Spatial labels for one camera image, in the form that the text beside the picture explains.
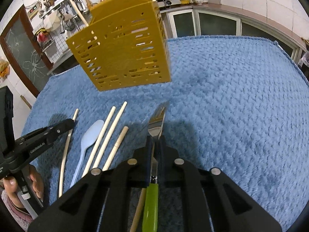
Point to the dark wooden glass door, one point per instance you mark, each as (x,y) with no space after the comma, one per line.
(24,53)

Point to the green handled metal fork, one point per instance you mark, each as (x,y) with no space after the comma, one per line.
(155,128)

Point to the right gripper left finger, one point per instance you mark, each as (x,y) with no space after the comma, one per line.
(99,202)

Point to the light blue plastic spoon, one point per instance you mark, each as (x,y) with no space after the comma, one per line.
(88,139)

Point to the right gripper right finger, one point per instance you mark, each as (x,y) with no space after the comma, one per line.
(211,200)

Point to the yellow perforated utensil holder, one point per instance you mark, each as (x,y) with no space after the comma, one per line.
(124,45)

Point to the blue knitted table cloth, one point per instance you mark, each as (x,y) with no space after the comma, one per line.
(236,103)

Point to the steel hanging utensil rack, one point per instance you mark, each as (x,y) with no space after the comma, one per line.
(55,7)

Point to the kitchen counter with cabinets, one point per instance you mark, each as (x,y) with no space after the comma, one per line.
(213,19)

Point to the person left hand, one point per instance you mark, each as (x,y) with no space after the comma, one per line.
(10,186)

